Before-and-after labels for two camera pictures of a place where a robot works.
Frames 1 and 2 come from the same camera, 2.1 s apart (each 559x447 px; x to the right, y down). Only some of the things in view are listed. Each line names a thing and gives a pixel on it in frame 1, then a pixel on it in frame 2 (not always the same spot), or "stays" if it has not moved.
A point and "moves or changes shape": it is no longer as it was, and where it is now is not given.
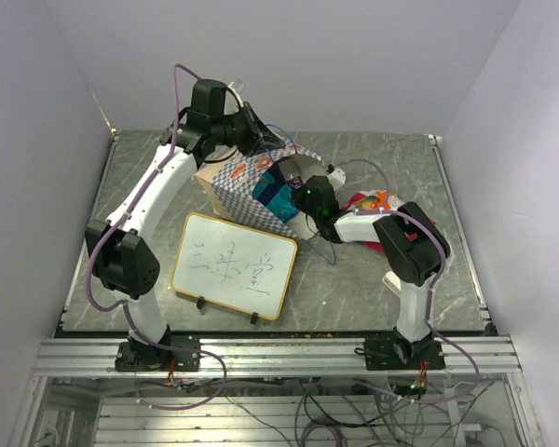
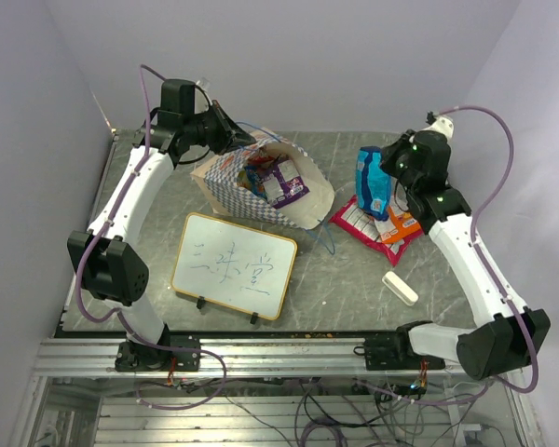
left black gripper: (265, 138) → (229, 134)
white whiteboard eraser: (393, 282) stays
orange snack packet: (383, 200) moves or changes shape
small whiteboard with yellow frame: (232, 265) stays
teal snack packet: (272, 188) → (374, 184)
